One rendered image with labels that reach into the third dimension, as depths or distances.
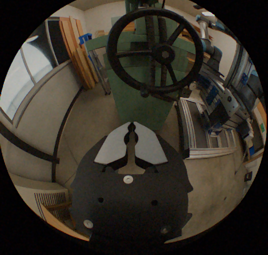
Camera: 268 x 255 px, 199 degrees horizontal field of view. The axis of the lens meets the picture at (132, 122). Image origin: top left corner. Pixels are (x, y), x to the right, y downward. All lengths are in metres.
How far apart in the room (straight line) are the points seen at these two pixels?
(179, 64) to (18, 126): 1.51
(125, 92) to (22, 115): 1.22
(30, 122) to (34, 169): 0.58
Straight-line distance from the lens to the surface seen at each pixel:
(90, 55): 1.28
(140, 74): 0.43
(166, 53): 0.22
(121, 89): 0.48
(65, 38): 1.98
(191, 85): 0.50
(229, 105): 0.52
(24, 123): 1.23
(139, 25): 0.32
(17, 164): 1.26
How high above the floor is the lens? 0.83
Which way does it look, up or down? 58 degrees down
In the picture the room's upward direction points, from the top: 5 degrees counter-clockwise
